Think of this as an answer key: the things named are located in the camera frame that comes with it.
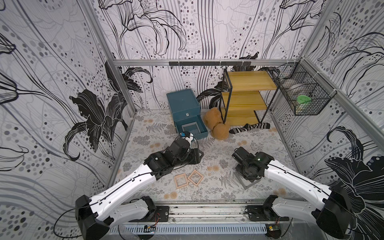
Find green lidded cup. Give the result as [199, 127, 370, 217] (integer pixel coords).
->
[296, 95, 312, 113]

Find pink brooch box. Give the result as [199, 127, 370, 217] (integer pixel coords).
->
[174, 174, 189, 189]
[187, 170, 204, 187]

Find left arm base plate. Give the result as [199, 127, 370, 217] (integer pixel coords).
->
[140, 206, 170, 224]

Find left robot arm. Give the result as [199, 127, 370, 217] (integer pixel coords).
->
[75, 133, 204, 240]

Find teal drawer cabinet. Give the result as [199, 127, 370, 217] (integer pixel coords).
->
[167, 89, 208, 140]

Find striped sock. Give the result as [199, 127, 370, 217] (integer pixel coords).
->
[229, 123, 271, 134]

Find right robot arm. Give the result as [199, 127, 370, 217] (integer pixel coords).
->
[232, 147, 354, 239]

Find brown teddy bear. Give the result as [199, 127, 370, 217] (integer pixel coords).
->
[203, 108, 230, 141]

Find grey brooch box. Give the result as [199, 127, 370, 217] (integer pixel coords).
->
[182, 122, 200, 137]
[234, 172, 261, 190]

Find yellow wooden shelf rack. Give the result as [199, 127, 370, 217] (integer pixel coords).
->
[219, 68, 279, 126]

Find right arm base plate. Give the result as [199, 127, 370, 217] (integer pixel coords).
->
[245, 205, 290, 223]

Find white slotted cable duct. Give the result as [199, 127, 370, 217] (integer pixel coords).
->
[110, 224, 267, 235]

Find black wire basket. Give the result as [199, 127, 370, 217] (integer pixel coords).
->
[277, 63, 334, 116]

